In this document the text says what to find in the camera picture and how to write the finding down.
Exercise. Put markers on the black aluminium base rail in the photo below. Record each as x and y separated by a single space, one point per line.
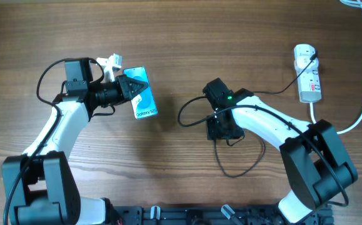
250 215

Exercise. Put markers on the white power strip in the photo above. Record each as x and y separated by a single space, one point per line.
309 87

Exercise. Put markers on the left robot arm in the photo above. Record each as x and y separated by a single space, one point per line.
39 185

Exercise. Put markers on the teal-screen Galaxy smartphone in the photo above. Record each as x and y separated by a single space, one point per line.
144 105

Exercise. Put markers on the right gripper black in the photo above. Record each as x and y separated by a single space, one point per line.
212 132

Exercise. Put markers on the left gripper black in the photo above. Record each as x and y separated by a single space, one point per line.
122 84

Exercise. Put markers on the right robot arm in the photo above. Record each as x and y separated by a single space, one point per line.
316 162

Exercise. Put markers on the white USB charger plug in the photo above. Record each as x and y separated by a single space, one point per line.
306 62

